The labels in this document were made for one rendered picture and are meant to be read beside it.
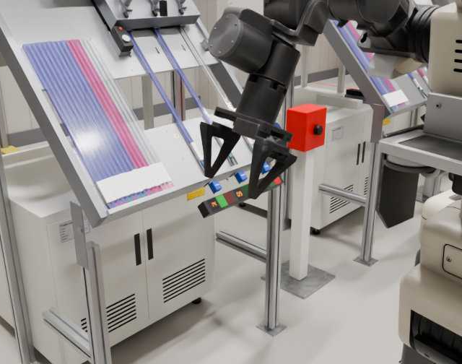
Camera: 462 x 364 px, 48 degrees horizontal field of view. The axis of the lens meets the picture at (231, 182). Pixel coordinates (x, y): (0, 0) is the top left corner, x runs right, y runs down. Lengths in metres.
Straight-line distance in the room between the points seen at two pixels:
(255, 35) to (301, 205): 1.60
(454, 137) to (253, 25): 0.33
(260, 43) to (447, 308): 0.50
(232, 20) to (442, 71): 0.33
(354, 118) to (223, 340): 1.33
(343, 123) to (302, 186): 0.60
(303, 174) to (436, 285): 1.33
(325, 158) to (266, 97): 1.91
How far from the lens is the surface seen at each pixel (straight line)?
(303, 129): 2.07
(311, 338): 2.08
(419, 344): 0.95
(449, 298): 0.89
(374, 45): 0.92
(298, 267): 2.35
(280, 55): 0.71
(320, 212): 2.70
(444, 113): 0.82
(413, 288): 0.92
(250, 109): 0.70
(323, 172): 2.62
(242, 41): 0.66
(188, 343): 2.04
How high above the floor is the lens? 1.25
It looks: 21 degrees down
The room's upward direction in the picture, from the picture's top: straight up
